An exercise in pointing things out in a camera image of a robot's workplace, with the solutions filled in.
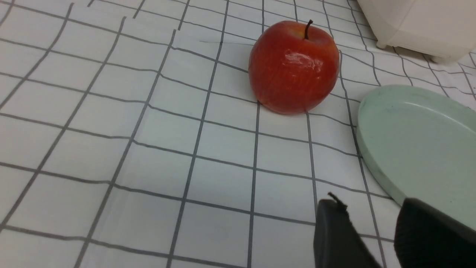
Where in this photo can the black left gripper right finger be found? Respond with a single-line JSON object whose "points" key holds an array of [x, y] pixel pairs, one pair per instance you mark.
{"points": [[427, 238]]}

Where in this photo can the cream white toaster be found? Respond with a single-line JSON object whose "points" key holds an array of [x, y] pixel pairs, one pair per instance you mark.
{"points": [[442, 29]]}

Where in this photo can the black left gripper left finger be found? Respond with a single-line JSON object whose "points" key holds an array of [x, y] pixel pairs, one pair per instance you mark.
{"points": [[336, 242]]}

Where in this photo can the pale green plate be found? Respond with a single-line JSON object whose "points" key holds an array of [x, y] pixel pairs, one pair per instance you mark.
{"points": [[420, 144]]}

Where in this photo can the white grid tablecloth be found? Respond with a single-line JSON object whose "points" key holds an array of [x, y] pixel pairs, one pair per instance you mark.
{"points": [[130, 137]]}

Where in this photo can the red apple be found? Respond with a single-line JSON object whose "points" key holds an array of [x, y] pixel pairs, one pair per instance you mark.
{"points": [[293, 67]]}

